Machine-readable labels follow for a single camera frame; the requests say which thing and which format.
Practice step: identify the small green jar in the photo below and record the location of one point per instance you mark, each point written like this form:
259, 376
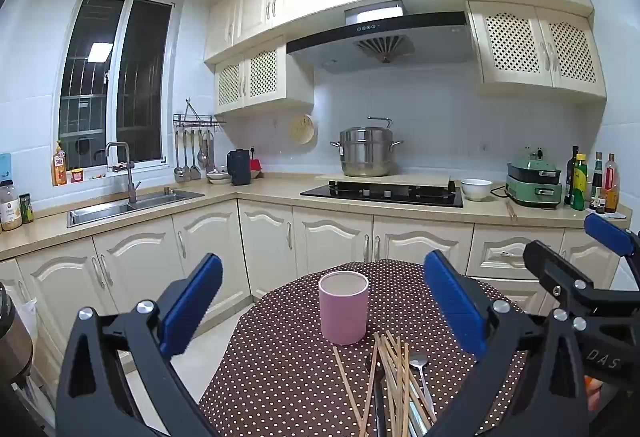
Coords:
26, 212

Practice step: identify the pink cup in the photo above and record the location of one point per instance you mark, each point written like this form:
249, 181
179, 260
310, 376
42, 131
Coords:
344, 317

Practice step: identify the black glass cooktop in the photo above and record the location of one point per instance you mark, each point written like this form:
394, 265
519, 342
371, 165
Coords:
350, 193

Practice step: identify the hanging metal spatula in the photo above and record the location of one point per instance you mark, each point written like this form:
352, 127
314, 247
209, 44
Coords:
195, 173

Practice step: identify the hanging metal turner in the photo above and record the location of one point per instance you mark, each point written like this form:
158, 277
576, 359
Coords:
186, 174

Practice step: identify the green electric cooker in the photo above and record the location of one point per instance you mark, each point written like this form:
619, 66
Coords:
532, 189

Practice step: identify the stainless steel steamer pot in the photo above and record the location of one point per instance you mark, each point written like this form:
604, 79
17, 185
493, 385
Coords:
365, 157

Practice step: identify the wide cream lattice door cabinet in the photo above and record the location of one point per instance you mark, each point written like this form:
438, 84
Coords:
515, 42

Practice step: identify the hanging metal spoon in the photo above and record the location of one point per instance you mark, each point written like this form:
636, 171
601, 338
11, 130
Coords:
202, 159

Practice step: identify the metal wall utensil rack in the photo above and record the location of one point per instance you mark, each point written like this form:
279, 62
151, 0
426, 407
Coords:
200, 119

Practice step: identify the small red jar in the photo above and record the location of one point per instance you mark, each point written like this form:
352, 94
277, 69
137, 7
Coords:
77, 176

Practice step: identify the clear jar with white label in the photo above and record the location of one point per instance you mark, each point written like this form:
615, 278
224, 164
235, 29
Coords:
10, 212

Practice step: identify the dark electric kettle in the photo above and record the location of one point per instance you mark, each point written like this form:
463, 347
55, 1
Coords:
239, 169

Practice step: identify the dark spoon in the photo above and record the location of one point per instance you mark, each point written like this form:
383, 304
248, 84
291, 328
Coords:
379, 397

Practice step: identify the dark wooden chopstick pair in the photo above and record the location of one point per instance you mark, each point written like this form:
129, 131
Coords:
510, 208

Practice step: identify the hanging metal skimmer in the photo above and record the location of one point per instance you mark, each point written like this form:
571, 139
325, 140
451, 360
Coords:
210, 152

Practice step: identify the red box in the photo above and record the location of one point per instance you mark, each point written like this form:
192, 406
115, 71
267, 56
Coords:
256, 164

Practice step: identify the dark sauce bottle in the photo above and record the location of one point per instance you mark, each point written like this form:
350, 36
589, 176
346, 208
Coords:
596, 182

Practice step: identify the metal spoon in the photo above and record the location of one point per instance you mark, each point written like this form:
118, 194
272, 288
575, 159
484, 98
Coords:
419, 361
202, 159

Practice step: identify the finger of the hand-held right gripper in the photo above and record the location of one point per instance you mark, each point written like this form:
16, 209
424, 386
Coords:
605, 232
550, 267

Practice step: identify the small white dish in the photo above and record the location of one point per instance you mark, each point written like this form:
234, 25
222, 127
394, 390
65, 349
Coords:
218, 175

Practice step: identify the bundle of wooden chopsticks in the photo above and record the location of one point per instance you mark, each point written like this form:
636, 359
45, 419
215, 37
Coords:
392, 387

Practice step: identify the light blue packet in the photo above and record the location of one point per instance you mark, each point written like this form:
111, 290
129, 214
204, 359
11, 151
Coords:
5, 167

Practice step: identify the hanging metal ladle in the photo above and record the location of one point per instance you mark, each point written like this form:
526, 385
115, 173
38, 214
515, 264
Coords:
179, 174

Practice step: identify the sliding window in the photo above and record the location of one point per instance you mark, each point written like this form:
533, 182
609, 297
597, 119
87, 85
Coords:
145, 82

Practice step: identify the green and yellow bottle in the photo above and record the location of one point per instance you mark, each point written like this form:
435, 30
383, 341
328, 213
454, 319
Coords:
579, 187

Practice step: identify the white bowl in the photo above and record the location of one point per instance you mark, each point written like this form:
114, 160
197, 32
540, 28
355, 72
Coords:
476, 191

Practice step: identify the dark oil bottle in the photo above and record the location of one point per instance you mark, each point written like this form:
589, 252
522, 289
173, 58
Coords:
570, 172

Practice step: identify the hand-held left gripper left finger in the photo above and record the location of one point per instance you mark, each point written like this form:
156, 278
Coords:
192, 302

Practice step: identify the brown rice cooker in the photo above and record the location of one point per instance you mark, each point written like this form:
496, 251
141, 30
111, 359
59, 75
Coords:
12, 342

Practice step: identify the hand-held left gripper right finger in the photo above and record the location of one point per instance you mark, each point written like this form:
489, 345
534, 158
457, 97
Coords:
452, 302

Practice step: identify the small cream lattice door cabinet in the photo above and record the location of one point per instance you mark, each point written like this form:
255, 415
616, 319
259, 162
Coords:
262, 72

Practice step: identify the yellow dish soap bottle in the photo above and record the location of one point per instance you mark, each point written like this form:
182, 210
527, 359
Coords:
60, 169

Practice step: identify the metal kitchen faucet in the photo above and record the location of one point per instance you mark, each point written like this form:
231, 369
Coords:
131, 187

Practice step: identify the black range hood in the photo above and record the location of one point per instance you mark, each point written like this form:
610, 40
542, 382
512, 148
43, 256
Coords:
400, 22

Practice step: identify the cream base cabinets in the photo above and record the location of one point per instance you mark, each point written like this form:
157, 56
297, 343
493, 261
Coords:
150, 257

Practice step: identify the red label sauce bottle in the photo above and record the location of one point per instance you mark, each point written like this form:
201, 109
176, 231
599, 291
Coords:
610, 187

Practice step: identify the round cream strainer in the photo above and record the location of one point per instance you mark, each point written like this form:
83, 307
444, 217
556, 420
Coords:
302, 129

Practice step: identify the stainless steel sink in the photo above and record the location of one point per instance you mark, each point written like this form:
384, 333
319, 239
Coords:
100, 214

